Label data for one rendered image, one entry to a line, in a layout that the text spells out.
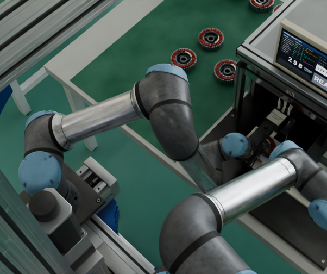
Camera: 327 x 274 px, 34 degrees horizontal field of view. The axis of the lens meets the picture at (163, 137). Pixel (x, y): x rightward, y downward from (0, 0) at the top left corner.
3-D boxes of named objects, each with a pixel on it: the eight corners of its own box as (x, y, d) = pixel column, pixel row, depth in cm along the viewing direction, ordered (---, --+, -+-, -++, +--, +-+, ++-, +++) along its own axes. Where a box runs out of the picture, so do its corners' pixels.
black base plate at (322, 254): (323, 271, 181) (325, 269, 179) (182, 162, 206) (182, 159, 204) (396, 176, 197) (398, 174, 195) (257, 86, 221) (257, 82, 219)
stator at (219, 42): (193, 47, 233) (193, 41, 230) (204, 29, 238) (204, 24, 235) (217, 55, 230) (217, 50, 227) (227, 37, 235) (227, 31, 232)
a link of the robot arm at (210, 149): (191, 173, 173) (222, 164, 170) (187, 143, 179) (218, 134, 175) (201, 182, 180) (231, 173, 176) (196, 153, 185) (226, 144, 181)
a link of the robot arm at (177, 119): (189, 135, 130) (237, 204, 171) (184, 98, 136) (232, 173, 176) (145, 147, 133) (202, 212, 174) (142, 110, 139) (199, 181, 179)
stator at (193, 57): (183, 78, 225) (182, 72, 222) (165, 63, 230) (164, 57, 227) (202, 62, 229) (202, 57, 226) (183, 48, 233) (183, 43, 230)
